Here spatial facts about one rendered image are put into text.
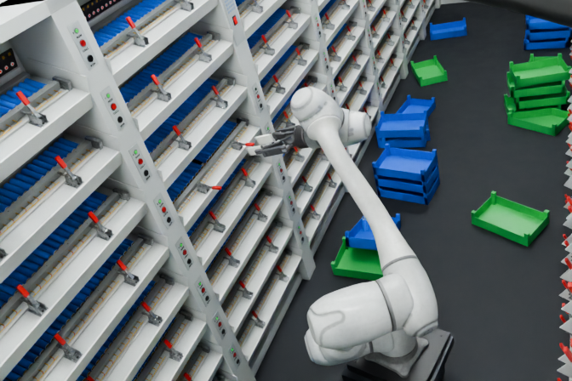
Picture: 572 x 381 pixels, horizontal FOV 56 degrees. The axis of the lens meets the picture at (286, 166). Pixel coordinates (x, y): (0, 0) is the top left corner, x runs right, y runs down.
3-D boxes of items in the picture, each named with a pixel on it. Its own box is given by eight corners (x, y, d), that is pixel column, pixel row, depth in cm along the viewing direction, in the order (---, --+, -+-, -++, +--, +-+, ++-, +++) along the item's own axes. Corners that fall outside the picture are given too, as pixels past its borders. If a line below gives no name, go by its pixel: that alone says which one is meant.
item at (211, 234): (271, 171, 235) (272, 147, 226) (203, 274, 193) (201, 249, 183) (230, 157, 240) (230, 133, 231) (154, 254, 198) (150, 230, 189)
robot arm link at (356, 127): (334, 123, 176) (312, 107, 166) (377, 115, 167) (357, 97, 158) (332, 154, 172) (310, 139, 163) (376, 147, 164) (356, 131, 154)
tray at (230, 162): (260, 135, 225) (260, 117, 218) (185, 235, 182) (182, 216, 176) (217, 122, 230) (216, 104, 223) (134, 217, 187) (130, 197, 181)
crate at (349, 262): (402, 253, 272) (399, 241, 268) (391, 283, 258) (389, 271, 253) (346, 247, 286) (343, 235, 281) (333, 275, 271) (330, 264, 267)
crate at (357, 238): (364, 224, 296) (363, 210, 294) (401, 227, 287) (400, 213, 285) (346, 247, 271) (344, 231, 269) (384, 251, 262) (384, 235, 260)
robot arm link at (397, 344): (424, 350, 192) (420, 306, 181) (376, 366, 191) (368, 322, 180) (407, 318, 206) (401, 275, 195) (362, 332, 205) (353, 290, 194)
